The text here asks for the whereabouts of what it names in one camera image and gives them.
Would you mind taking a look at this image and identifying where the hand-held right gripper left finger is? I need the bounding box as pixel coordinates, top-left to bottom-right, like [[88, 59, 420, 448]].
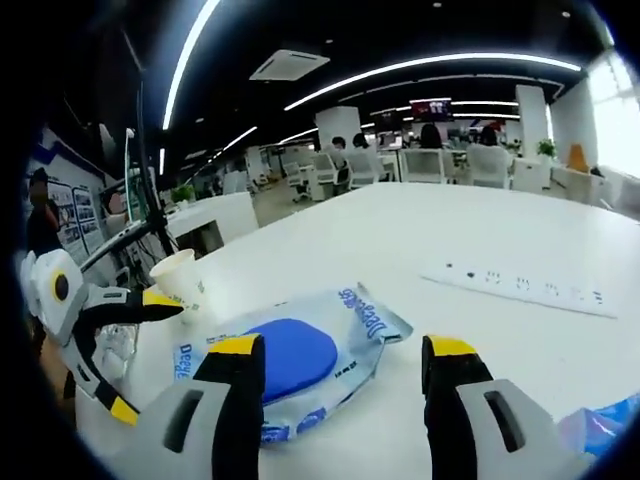
[[127, 332, 266, 480]]

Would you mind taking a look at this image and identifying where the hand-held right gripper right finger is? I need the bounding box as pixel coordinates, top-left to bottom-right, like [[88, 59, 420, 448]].
[[421, 333, 576, 480]]

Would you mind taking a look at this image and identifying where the clear plastic bottle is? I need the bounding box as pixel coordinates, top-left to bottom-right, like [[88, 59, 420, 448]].
[[94, 322, 141, 379]]

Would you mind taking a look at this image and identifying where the white paper cup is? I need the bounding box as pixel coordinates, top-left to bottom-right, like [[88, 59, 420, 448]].
[[148, 248, 204, 325]]

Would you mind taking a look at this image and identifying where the wet wipes pack blue lid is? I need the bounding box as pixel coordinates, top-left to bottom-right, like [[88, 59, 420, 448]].
[[172, 282, 415, 449]]

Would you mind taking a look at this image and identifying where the blue tissue pack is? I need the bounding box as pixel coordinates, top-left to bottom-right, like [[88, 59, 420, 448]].
[[557, 392, 640, 459]]

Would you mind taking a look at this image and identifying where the group of white office chairs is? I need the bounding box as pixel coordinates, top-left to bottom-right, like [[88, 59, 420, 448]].
[[284, 144, 556, 202]]

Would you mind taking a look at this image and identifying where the black laptop stand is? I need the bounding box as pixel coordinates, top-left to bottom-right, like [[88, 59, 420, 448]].
[[133, 82, 179, 257]]

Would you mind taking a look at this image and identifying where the open laptop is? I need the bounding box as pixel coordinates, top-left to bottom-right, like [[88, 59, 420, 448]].
[[79, 127, 169, 274]]

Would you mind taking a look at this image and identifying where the white side cabinet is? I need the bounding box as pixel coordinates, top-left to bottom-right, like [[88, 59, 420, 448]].
[[167, 192, 260, 251]]

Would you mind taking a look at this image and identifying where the white table socket panel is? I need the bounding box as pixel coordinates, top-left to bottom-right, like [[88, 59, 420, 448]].
[[419, 262, 619, 320]]

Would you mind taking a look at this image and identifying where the white table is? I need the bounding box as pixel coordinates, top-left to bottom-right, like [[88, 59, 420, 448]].
[[74, 180, 640, 480]]

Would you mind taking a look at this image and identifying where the wide curved ceiling light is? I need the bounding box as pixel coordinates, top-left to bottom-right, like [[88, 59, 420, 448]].
[[160, 0, 224, 131]]

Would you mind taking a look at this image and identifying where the ceiling air conditioner unit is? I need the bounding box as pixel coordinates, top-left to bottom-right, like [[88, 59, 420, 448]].
[[248, 48, 331, 82]]

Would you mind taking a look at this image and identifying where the hanging television screen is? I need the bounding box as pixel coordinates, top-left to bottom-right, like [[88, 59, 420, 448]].
[[409, 98, 454, 122]]

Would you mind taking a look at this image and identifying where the window with blinds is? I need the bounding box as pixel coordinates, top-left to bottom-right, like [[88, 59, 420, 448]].
[[587, 49, 640, 179]]

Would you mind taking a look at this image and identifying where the long curved ceiling light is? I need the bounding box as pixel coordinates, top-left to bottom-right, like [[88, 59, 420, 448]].
[[284, 53, 584, 111]]

